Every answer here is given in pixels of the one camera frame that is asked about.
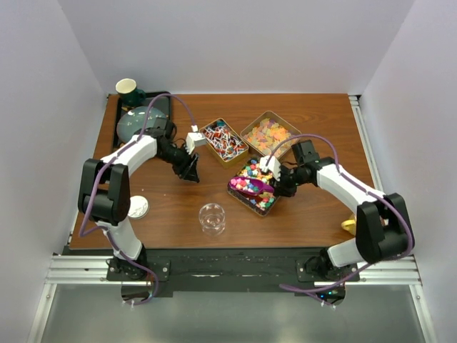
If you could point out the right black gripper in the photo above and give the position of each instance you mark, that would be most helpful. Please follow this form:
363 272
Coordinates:
281 188

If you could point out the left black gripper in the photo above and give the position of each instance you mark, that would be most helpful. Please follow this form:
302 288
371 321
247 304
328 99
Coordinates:
183 170

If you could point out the gold tin of star candies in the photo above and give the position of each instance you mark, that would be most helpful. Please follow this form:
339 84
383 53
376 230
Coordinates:
261 205

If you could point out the gold tin of lollipops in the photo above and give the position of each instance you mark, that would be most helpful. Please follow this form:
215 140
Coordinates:
224 143

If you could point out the magenta plastic scoop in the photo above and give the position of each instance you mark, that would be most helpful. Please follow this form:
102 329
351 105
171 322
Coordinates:
250 187

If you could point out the clear glass jar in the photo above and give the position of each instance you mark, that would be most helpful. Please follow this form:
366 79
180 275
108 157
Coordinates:
212 218

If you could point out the gold tin of gummy candies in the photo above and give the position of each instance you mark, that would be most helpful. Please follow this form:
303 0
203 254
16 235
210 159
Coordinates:
265 132

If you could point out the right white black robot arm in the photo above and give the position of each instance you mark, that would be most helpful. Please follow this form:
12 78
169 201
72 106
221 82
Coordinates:
383 228

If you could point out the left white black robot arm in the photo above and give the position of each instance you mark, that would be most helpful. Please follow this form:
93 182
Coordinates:
105 197

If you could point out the white jar lid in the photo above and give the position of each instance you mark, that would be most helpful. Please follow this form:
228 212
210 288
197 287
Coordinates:
139 207

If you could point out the yellow mug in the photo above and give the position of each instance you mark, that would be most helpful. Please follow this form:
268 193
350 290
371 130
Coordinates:
349 225

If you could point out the black serving tray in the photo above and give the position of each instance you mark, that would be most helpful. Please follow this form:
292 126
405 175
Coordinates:
163 104

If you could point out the teal ceramic plate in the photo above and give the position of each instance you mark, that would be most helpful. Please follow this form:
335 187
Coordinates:
132 122

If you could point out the dark green mug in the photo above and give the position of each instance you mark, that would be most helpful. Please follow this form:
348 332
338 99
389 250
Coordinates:
129 93

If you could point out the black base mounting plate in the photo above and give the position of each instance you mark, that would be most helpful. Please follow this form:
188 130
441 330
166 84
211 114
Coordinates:
240 270

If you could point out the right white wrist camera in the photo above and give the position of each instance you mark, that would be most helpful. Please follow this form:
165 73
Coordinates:
270 164

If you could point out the aluminium frame rail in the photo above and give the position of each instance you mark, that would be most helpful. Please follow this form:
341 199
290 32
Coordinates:
94 270

